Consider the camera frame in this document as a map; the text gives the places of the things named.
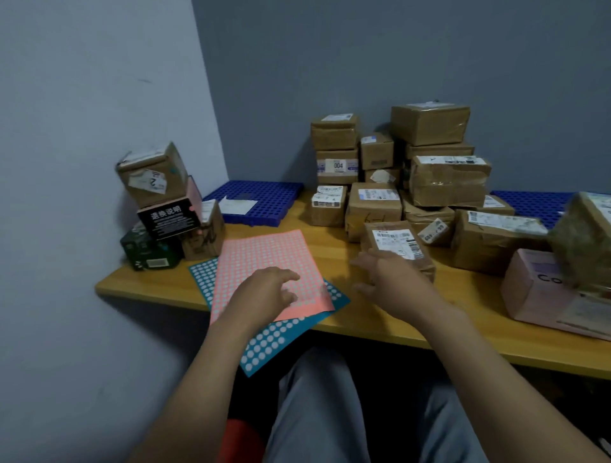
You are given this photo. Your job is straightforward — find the person's left hand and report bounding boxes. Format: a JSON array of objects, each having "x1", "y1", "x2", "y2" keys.
[{"x1": 221, "y1": 266, "x2": 302, "y2": 330}]

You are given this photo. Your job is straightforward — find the person's right hand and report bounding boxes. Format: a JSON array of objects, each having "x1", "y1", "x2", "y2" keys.
[{"x1": 351, "y1": 247, "x2": 449, "y2": 325}]

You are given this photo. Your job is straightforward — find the box of stack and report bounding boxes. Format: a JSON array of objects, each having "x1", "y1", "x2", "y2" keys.
[{"x1": 360, "y1": 221, "x2": 436, "y2": 282}]

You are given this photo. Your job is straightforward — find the pink dot sticker sheet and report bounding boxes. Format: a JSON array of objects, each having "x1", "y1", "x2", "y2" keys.
[{"x1": 209, "y1": 230, "x2": 335, "y2": 325}]

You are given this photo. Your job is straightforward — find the teal sticker sheet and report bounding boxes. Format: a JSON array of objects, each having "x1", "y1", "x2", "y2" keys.
[{"x1": 189, "y1": 257, "x2": 351, "y2": 378}]

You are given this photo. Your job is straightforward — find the small brown printed box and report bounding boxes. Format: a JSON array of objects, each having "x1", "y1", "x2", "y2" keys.
[{"x1": 181, "y1": 199, "x2": 226, "y2": 262}]

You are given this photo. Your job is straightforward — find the black and pink box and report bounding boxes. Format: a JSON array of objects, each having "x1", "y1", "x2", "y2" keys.
[{"x1": 137, "y1": 175, "x2": 204, "y2": 241}]

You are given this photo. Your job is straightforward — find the dark green box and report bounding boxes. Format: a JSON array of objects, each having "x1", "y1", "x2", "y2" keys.
[{"x1": 120, "y1": 221, "x2": 185, "y2": 272}]

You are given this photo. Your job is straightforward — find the large pink box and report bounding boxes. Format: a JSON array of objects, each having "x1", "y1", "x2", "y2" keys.
[{"x1": 500, "y1": 249, "x2": 611, "y2": 342}]

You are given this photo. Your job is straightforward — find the box with 2 label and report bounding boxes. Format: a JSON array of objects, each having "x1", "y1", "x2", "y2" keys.
[{"x1": 116, "y1": 141, "x2": 190, "y2": 209}]

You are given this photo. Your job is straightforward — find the pile of brown parcels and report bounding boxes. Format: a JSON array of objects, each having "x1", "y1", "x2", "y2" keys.
[{"x1": 310, "y1": 102, "x2": 550, "y2": 275}]

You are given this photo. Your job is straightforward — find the taped box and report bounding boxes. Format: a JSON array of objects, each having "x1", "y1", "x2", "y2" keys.
[{"x1": 547, "y1": 192, "x2": 611, "y2": 294}]

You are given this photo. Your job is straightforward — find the person's left forearm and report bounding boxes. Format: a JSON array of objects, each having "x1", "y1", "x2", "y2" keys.
[{"x1": 129, "y1": 314, "x2": 258, "y2": 463}]

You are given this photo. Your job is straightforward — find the person's right forearm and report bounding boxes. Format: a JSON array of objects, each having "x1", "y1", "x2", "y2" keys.
[{"x1": 415, "y1": 305, "x2": 611, "y2": 463}]

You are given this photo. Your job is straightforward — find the person's grey trousers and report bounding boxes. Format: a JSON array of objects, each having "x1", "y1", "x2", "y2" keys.
[{"x1": 262, "y1": 345, "x2": 490, "y2": 463}]

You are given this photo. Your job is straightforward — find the white paper note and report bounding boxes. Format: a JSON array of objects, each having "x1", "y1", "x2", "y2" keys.
[{"x1": 218, "y1": 197, "x2": 258, "y2": 216}]

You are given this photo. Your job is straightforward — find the blue plastic grid pallet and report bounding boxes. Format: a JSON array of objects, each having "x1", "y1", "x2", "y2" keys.
[
  {"x1": 204, "y1": 180, "x2": 305, "y2": 228},
  {"x1": 490, "y1": 190, "x2": 576, "y2": 230}
]

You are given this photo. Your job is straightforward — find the red stool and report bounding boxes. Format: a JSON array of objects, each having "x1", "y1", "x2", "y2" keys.
[{"x1": 217, "y1": 419, "x2": 266, "y2": 463}]

